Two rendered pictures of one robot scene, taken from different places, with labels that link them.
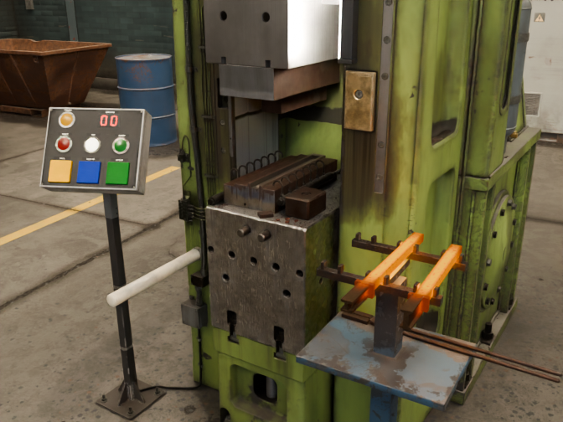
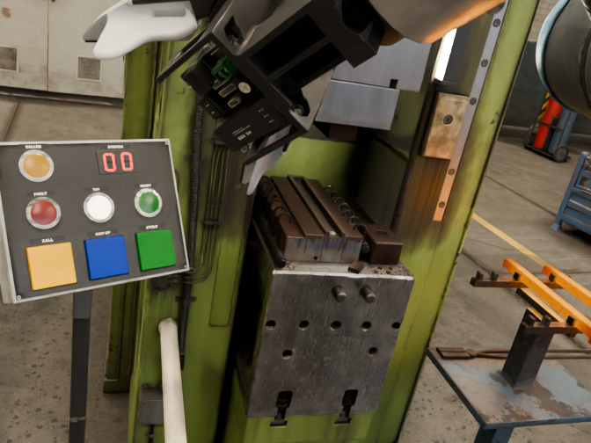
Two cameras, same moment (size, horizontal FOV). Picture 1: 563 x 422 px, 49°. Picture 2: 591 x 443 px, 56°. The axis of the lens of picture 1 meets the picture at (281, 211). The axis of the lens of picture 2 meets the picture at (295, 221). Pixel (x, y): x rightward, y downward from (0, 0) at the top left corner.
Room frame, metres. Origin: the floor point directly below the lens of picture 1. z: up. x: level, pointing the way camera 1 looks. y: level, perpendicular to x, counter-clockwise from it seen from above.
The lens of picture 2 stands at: (1.11, 1.14, 1.53)
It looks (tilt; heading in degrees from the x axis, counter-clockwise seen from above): 22 degrees down; 309
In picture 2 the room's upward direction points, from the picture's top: 11 degrees clockwise
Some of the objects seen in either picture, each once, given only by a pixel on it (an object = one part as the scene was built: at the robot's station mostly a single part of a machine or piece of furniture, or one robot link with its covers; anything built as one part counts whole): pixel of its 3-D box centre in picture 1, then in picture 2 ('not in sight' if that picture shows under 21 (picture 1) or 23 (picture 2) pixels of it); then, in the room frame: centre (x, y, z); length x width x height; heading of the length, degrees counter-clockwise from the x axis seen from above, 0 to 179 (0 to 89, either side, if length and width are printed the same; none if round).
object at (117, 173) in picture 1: (118, 173); (155, 249); (1.95, 0.54, 1.01); 0.07 x 0.05 x 0.07; 83
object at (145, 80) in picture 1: (147, 100); not in sight; (6.46, 1.41, 0.44); 0.59 x 0.59 x 0.88
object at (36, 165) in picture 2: (66, 120); (36, 165); (2.06, 0.73, 1.16); 0.05 x 0.03 x 0.04; 58
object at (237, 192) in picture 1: (283, 178); (302, 214); (2.03, -0.01, 0.96); 0.42 x 0.20 x 0.09; 148
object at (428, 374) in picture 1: (387, 352); (514, 381); (1.41, -0.28, 0.66); 0.40 x 0.30 x 0.02; 59
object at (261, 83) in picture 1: (282, 74); (328, 86); (2.03, -0.01, 1.32); 0.42 x 0.20 x 0.10; 148
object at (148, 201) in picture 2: (121, 145); (148, 202); (1.99, 0.53, 1.09); 0.05 x 0.03 x 0.04; 58
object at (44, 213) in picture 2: (64, 143); (43, 213); (2.02, 0.73, 1.09); 0.05 x 0.03 x 0.04; 58
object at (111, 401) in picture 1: (130, 388); not in sight; (2.09, 0.62, 0.05); 0.22 x 0.22 x 0.09; 58
